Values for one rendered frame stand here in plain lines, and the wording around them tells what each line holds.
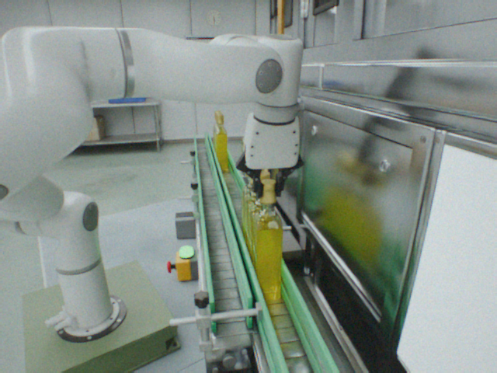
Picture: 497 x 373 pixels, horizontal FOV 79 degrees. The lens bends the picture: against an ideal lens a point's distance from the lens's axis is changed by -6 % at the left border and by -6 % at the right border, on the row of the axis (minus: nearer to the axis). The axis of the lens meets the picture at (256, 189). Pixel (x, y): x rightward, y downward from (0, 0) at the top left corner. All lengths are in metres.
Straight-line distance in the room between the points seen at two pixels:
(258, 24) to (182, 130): 2.51
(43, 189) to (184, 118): 5.96
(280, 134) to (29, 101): 0.38
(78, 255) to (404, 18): 0.71
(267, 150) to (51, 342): 0.61
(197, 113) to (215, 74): 6.09
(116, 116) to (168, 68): 6.24
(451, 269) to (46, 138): 0.45
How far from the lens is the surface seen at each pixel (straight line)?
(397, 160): 0.47
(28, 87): 0.36
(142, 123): 6.57
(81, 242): 0.70
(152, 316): 0.83
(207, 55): 0.40
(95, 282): 0.77
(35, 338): 0.87
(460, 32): 0.44
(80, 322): 0.82
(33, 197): 0.59
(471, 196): 0.37
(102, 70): 0.41
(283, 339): 0.69
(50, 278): 1.24
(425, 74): 0.44
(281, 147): 0.58
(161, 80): 0.42
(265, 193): 0.64
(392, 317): 0.52
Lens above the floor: 1.38
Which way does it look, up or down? 21 degrees down
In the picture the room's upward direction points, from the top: straight up
